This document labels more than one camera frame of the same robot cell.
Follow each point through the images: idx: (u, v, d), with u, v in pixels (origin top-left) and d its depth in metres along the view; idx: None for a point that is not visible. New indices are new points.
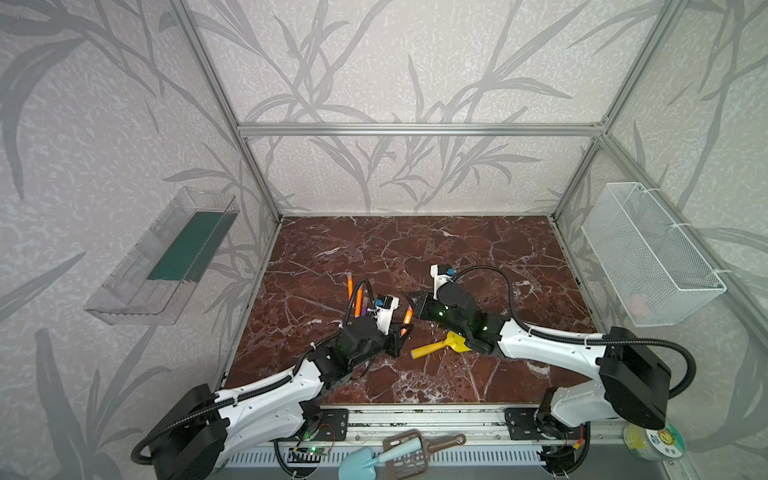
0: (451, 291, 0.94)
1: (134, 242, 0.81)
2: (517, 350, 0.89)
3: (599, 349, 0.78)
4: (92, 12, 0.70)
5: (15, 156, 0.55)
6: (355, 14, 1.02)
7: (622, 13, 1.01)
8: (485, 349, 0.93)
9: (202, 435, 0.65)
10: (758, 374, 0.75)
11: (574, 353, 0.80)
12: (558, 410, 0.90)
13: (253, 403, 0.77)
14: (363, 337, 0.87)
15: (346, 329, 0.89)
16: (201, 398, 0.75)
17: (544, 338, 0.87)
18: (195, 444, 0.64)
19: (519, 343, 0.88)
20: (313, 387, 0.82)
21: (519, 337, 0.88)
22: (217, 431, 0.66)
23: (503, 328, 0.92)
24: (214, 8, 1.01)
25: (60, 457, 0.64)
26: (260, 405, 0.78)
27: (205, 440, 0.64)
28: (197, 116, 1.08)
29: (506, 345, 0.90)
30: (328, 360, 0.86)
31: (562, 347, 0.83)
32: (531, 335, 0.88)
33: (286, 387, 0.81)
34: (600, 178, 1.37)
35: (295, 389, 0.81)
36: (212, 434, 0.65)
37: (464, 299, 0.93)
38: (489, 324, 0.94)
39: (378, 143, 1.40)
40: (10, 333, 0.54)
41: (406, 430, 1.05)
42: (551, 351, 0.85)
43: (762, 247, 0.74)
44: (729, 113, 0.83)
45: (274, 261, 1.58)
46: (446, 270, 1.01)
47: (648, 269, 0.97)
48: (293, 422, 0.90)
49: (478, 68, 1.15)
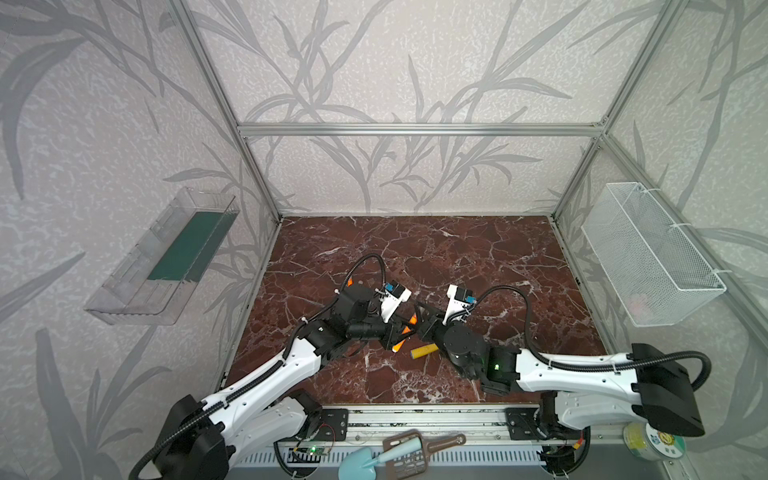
0: (459, 336, 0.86)
1: (134, 242, 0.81)
2: (537, 386, 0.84)
3: (630, 373, 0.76)
4: (92, 12, 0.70)
5: (15, 156, 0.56)
6: (355, 14, 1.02)
7: (622, 13, 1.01)
8: (500, 389, 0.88)
9: (199, 445, 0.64)
10: (758, 375, 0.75)
11: (606, 381, 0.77)
12: (567, 419, 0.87)
13: (248, 400, 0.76)
14: (361, 298, 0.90)
15: (342, 294, 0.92)
16: (188, 409, 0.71)
17: (564, 369, 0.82)
18: (194, 455, 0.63)
19: (540, 378, 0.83)
20: (311, 364, 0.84)
21: (539, 372, 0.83)
22: (212, 439, 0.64)
23: (516, 363, 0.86)
24: (213, 8, 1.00)
25: (60, 457, 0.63)
26: (253, 399, 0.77)
27: (203, 448, 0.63)
28: (197, 116, 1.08)
29: (525, 382, 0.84)
30: (320, 332, 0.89)
31: (590, 374, 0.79)
32: (552, 366, 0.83)
33: (278, 375, 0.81)
34: (600, 178, 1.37)
35: (289, 372, 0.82)
36: (209, 441, 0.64)
37: (475, 343, 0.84)
38: (501, 360, 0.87)
39: (378, 143, 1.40)
40: (10, 332, 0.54)
41: (406, 430, 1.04)
42: (581, 381, 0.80)
43: (761, 247, 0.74)
44: (729, 113, 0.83)
45: (274, 261, 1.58)
46: (465, 297, 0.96)
47: (648, 270, 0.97)
48: (297, 419, 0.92)
49: (478, 68, 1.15)
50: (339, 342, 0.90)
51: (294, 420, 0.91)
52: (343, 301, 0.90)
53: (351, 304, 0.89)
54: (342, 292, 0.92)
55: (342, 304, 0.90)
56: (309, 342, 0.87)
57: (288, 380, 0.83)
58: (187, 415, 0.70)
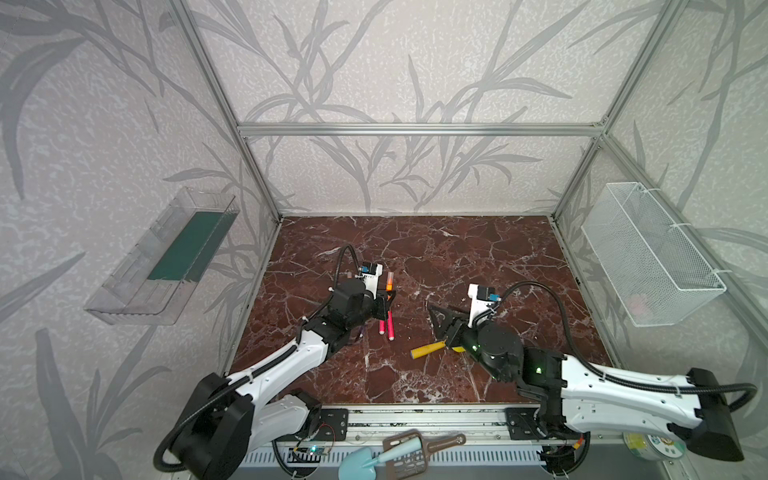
0: (495, 336, 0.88)
1: (134, 242, 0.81)
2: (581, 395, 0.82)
3: (690, 397, 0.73)
4: (92, 12, 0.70)
5: (15, 156, 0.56)
6: (355, 14, 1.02)
7: (622, 13, 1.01)
8: (540, 393, 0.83)
9: (230, 413, 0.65)
10: (758, 375, 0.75)
11: (665, 402, 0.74)
12: (576, 423, 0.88)
13: (269, 377, 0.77)
14: (354, 291, 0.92)
15: (336, 291, 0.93)
16: (213, 385, 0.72)
17: (617, 384, 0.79)
18: (224, 424, 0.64)
19: (590, 389, 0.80)
20: (320, 350, 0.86)
21: (589, 382, 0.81)
22: (244, 404, 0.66)
23: (562, 371, 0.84)
24: (213, 8, 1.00)
25: (60, 457, 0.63)
26: (275, 376, 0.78)
27: (234, 415, 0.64)
28: (197, 116, 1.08)
29: (572, 390, 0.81)
30: (324, 325, 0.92)
31: (647, 393, 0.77)
32: (604, 378, 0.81)
33: (292, 359, 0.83)
34: (600, 178, 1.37)
35: (302, 357, 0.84)
36: (239, 408, 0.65)
37: (512, 345, 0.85)
38: (542, 364, 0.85)
39: (378, 143, 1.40)
40: (10, 333, 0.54)
41: (406, 430, 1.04)
42: (633, 398, 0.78)
43: (761, 247, 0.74)
44: (729, 113, 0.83)
45: (274, 260, 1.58)
46: (489, 295, 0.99)
47: (648, 270, 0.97)
48: (300, 414, 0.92)
49: (478, 68, 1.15)
50: (343, 334, 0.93)
51: (298, 413, 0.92)
52: (338, 296, 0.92)
53: (346, 299, 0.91)
54: (336, 287, 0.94)
55: (338, 300, 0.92)
56: (316, 333, 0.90)
57: (300, 367, 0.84)
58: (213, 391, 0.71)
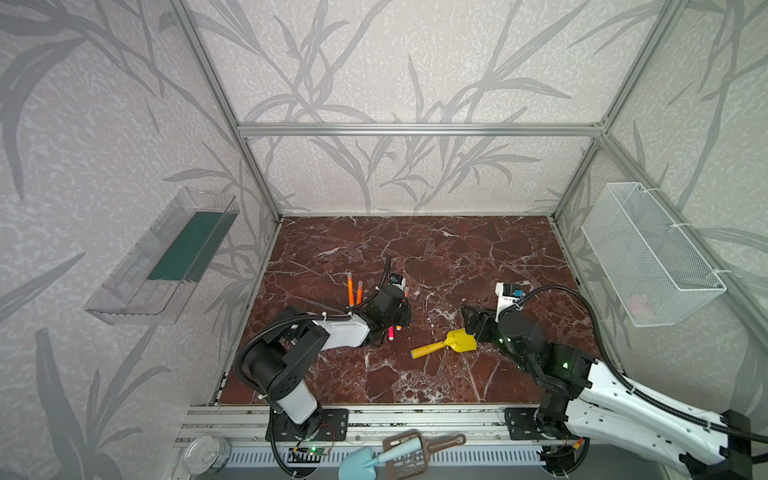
0: (512, 321, 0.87)
1: (134, 242, 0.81)
2: (601, 400, 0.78)
3: (720, 434, 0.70)
4: (92, 12, 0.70)
5: (15, 156, 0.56)
6: (355, 14, 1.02)
7: (622, 13, 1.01)
8: (560, 387, 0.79)
9: (310, 337, 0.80)
10: (758, 375, 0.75)
11: (690, 432, 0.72)
12: (577, 425, 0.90)
13: (335, 326, 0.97)
14: (396, 294, 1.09)
15: (382, 290, 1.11)
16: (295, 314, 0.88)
17: (646, 402, 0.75)
18: (302, 344, 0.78)
19: (616, 398, 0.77)
20: (362, 330, 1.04)
21: (615, 392, 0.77)
22: (322, 330, 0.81)
23: (590, 371, 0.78)
24: (213, 8, 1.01)
25: (60, 457, 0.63)
26: (339, 327, 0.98)
27: (313, 339, 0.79)
28: (197, 116, 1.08)
29: (594, 392, 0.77)
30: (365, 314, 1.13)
31: (672, 419, 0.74)
32: (631, 391, 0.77)
33: (348, 322, 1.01)
34: (600, 178, 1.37)
35: (352, 327, 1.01)
36: (316, 336, 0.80)
37: (529, 330, 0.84)
38: (570, 359, 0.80)
39: (378, 143, 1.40)
40: (10, 333, 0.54)
41: (406, 430, 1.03)
42: (659, 419, 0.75)
43: (761, 247, 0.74)
44: (729, 113, 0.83)
45: (274, 261, 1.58)
46: (513, 292, 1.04)
47: (648, 269, 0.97)
48: (308, 408, 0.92)
49: (478, 68, 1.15)
50: (377, 328, 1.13)
51: (308, 405, 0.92)
52: (383, 296, 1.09)
53: (388, 299, 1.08)
54: (381, 289, 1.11)
55: (381, 298, 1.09)
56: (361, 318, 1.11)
57: (351, 332, 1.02)
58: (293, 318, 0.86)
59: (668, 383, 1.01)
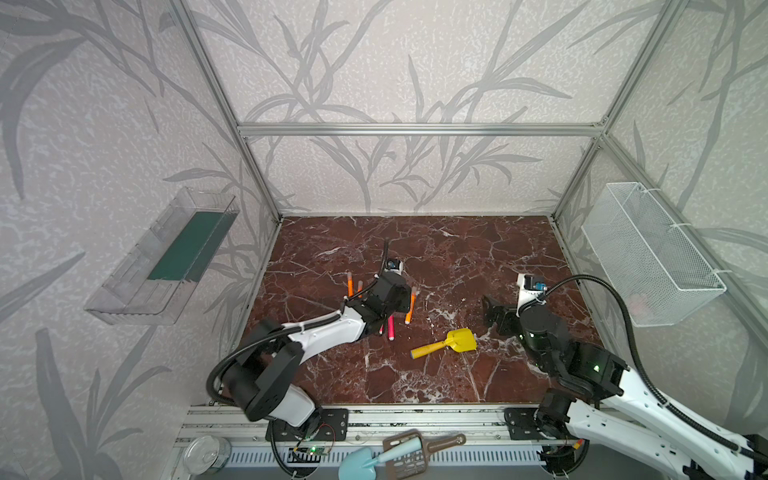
0: (537, 317, 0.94)
1: (134, 242, 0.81)
2: (628, 408, 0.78)
3: (747, 460, 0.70)
4: (92, 12, 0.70)
5: (15, 156, 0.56)
6: (355, 14, 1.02)
7: (622, 13, 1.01)
8: (584, 388, 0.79)
9: (281, 355, 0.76)
10: (759, 374, 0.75)
11: (717, 452, 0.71)
12: (580, 428, 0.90)
13: (317, 332, 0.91)
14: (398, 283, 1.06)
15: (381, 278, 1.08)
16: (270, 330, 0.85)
17: (679, 419, 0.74)
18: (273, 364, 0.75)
19: (646, 409, 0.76)
20: (356, 327, 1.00)
21: (646, 402, 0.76)
22: (296, 347, 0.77)
23: (621, 378, 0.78)
24: (213, 8, 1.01)
25: (59, 457, 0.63)
26: (323, 332, 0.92)
27: (284, 358, 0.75)
28: (197, 116, 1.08)
29: (627, 401, 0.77)
30: (363, 306, 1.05)
31: (703, 438, 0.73)
32: (662, 405, 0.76)
33: (335, 324, 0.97)
34: (600, 178, 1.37)
35: (342, 324, 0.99)
36: (288, 354, 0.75)
37: (555, 327, 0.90)
38: (601, 363, 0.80)
39: (378, 143, 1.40)
40: (10, 333, 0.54)
41: (406, 430, 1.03)
42: (687, 436, 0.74)
43: (762, 247, 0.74)
44: (729, 113, 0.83)
45: (274, 261, 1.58)
46: (535, 285, 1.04)
47: (648, 270, 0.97)
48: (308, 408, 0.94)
49: (478, 68, 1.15)
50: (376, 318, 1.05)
51: (306, 408, 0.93)
52: (383, 284, 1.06)
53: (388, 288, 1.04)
54: (380, 277, 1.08)
55: (381, 287, 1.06)
56: (355, 310, 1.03)
57: (341, 332, 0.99)
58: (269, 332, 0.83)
59: (668, 383, 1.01)
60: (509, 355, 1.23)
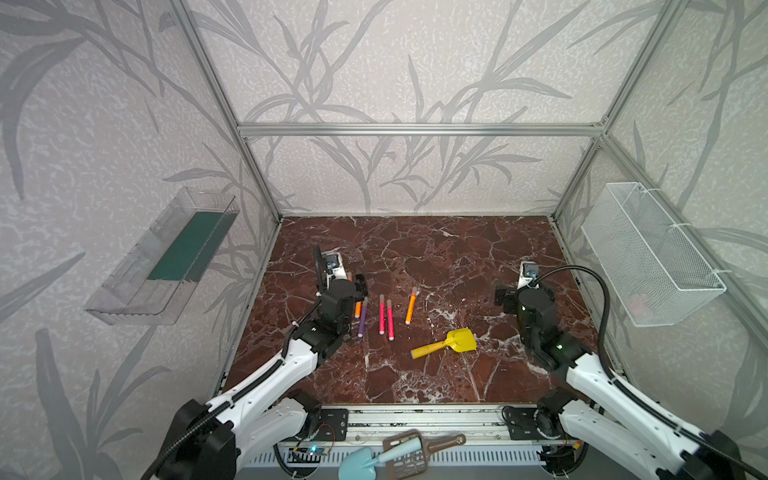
0: (534, 296, 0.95)
1: (134, 242, 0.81)
2: (584, 384, 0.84)
3: (690, 442, 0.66)
4: (92, 12, 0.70)
5: (15, 156, 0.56)
6: (355, 14, 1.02)
7: (622, 13, 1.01)
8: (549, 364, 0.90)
9: (210, 444, 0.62)
10: (759, 374, 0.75)
11: (657, 430, 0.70)
12: (569, 419, 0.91)
13: (253, 395, 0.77)
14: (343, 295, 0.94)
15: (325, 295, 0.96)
16: (194, 412, 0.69)
17: (623, 393, 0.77)
18: (204, 456, 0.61)
19: (595, 383, 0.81)
20: (308, 360, 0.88)
21: (596, 377, 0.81)
22: (227, 431, 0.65)
23: (579, 357, 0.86)
24: (213, 8, 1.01)
25: (59, 457, 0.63)
26: (262, 391, 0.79)
27: (214, 447, 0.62)
28: (197, 116, 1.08)
29: (578, 375, 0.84)
30: (313, 332, 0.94)
31: (645, 416, 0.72)
32: (613, 382, 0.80)
33: (281, 369, 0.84)
34: (600, 178, 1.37)
35: (289, 370, 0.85)
36: (219, 440, 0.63)
37: (546, 307, 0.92)
38: (567, 345, 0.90)
39: (378, 143, 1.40)
40: (10, 333, 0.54)
41: (406, 431, 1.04)
42: (630, 412, 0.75)
43: (761, 247, 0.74)
44: (729, 113, 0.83)
45: (274, 261, 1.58)
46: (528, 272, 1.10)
47: (648, 270, 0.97)
48: (298, 417, 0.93)
49: (478, 68, 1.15)
50: (332, 339, 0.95)
51: (295, 418, 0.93)
52: (328, 301, 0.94)
53: (334, 303, 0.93)
54: (324, 293, 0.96)
55: (327, 304, 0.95)
56: (304, 342, 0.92)
57: (290, 375, 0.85)
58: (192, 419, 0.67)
59: (668, 383, 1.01)
60: (509, 355, 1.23)
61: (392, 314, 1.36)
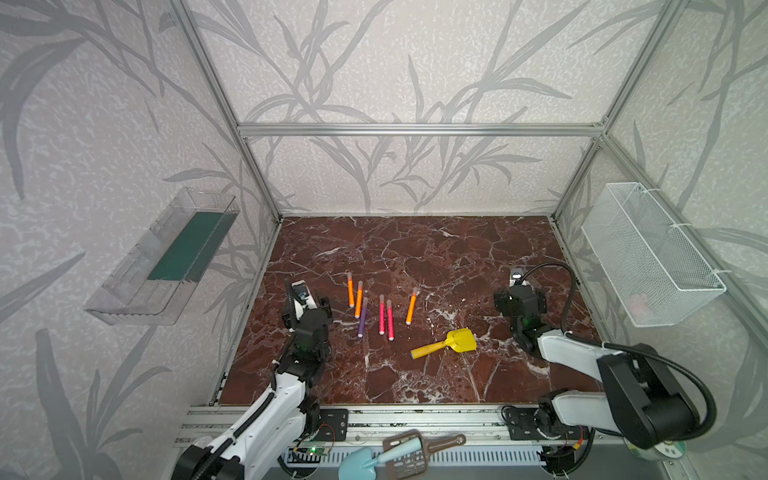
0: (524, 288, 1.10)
1: (134, 242, 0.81)
2: (551, 348, 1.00)
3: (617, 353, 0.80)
4: (92, 12, 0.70)
5: (15, 156, 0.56)
6: (355, 14, 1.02)
7: (622, 13, 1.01)
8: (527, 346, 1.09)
9: None
10: (758, 374, 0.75)
11: (595, 351, 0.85)
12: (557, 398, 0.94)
13: (252, 430, 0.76)
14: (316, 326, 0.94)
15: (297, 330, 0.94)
16: (195, 456, 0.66)
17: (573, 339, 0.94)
18: None
19: (554, 339, 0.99)
20: (298, 391, 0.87)
21: (555, 335, 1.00)
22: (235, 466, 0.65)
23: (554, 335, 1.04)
24: (213, 8, 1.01)
25: (59, 457, 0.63)
26: (260, 424, 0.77)
27: None
28: (197, 116, 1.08)
29: (543, 339, 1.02)
30: (296, 364, 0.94)
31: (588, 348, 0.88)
32: (566, 335, 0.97)
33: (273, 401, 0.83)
34: (600, 178, 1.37)
35: (281, 402, 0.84)
36: (230, 475, 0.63)
37: (530, 297, 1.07)
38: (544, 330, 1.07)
39: (378, 143, 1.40)
40: (10, 333, 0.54)
41: (407, 430, 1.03)
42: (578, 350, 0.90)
43: (762, 247, 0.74)
44: (729, 113, 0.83)
45: (274, 261, 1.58)
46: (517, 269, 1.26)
47: (649, 270, 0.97)
48: (298, 422, 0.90)
49: (478, 68, 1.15)
50: (315, 366, 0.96)
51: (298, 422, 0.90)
52: (302, 334, 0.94)
53: (309, 335, 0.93)
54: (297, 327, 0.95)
55: (301, 338, 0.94)
56: (290, 373, 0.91)
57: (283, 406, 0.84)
58: (197, 463, 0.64)
59: None
60: (509, 355, 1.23)
61: (392, 314, 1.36)
